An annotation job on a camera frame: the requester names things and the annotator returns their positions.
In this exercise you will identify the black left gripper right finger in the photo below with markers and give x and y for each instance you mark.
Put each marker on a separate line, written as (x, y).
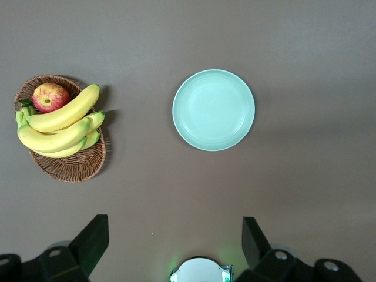
(264, 258)

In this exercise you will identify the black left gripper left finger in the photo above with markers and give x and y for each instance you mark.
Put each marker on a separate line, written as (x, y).
(76, 252)

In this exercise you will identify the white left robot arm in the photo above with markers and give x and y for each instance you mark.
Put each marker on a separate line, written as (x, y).
(199, 270)

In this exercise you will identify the pale green round plate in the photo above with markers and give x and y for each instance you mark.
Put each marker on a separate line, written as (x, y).
(213, 110)

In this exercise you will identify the brown wicker basket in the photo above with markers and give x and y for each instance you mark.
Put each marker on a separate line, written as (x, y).
(73, 167)

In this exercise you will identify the yellow banana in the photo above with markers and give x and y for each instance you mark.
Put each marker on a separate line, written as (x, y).
(64, 114)
(67, 152)
(53, 138)
(98, 117)

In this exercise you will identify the red yellow apple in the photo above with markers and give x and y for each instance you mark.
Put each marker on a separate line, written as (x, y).
(50, 97)

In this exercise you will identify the dark green leaf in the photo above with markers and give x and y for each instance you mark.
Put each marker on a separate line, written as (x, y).
(26, 102)

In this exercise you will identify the brown table cover mat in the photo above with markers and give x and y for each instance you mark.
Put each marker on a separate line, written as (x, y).
(293, 44)

